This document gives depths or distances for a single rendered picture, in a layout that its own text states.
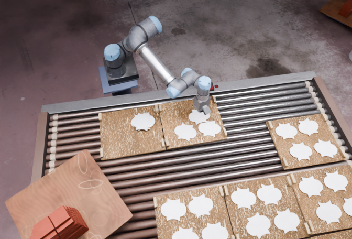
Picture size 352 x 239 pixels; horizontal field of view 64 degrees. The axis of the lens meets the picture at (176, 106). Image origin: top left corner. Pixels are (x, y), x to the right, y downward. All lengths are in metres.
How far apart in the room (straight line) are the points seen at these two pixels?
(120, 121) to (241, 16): 2.75
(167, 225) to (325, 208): 0.91
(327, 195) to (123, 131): 1.32
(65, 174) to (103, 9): 2.99
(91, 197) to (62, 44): 2.62
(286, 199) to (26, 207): 1.46
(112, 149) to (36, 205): 0.52
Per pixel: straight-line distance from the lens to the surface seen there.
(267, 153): 1.93
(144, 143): 1.85
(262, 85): 2.23
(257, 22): 4.18
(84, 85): 3.41
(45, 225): 1.42
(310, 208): 1.89
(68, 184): 1.74
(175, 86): 1.59
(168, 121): 1.92
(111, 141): 1.89
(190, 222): 1.70
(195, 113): 1.94
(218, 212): 1.72
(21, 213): 1.79
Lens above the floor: 2.60
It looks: 57 degrees down
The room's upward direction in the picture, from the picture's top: 1 degrees clockwise
